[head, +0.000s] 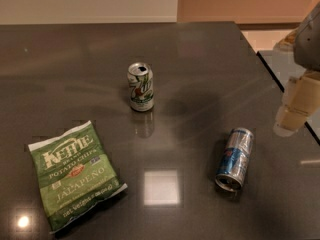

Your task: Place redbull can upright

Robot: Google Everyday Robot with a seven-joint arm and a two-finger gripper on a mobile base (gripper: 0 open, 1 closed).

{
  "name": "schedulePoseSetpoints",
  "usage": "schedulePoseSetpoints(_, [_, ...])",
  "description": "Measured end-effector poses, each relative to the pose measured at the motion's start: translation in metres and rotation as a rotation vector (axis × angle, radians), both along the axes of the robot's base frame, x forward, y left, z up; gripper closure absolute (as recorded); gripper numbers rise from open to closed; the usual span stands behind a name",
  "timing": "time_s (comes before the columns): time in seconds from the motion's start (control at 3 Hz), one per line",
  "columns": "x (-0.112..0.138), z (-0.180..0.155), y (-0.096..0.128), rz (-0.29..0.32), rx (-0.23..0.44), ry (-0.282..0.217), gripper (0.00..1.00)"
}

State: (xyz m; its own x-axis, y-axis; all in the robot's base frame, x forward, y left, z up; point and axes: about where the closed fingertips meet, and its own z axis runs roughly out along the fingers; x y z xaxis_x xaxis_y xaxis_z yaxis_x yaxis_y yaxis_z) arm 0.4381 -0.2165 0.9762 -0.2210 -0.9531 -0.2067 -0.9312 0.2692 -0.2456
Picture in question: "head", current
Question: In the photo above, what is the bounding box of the Red Bull can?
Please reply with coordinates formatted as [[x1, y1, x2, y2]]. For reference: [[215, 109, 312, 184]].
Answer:
[[215, 128, 254, 192]]

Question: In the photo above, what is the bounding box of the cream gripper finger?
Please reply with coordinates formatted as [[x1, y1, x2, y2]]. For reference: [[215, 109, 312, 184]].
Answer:
[[273, 70, 320, 137]]

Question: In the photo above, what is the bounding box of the grey side table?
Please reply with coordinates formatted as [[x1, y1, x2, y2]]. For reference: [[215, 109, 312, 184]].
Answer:
[[256, 49, 320, 144]]

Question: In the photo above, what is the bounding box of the green Kettle chips bag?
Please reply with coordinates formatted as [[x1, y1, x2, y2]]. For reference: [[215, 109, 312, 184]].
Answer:
[[28, 121, 127, 233]]

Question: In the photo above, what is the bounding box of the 7up soda can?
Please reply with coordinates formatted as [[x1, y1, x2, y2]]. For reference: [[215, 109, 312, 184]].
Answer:
[[127, 62, 154, 112]]

